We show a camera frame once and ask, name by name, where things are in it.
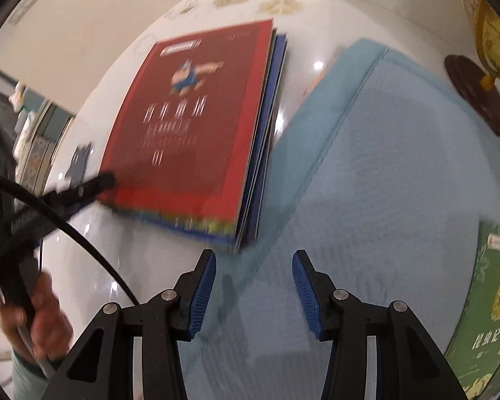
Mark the red fairy tale book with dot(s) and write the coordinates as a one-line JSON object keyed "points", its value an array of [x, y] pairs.
{"points": [[187, 125]]}

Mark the bright green insect book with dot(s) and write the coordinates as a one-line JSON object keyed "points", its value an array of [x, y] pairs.
{"points": [[474, 350]]}

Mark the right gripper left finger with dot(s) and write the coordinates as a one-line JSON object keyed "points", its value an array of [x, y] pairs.
{"points": [[99, 365]]}

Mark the person's left hand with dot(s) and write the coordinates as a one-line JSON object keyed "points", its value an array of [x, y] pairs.
{"points": [[51, 332]]}

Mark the antique yellow desk globe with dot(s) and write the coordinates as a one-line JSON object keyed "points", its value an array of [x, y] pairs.
{"points": [[476, 82]]}

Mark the stack of sorted books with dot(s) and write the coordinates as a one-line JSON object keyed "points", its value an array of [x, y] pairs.
{"points": [[254, 154]]}

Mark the light blue table mat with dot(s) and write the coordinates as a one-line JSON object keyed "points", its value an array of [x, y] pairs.
{"points": [[382, 176]]}

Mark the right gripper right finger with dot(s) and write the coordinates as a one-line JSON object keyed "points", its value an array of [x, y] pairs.
{"points": [[409, 363]]}

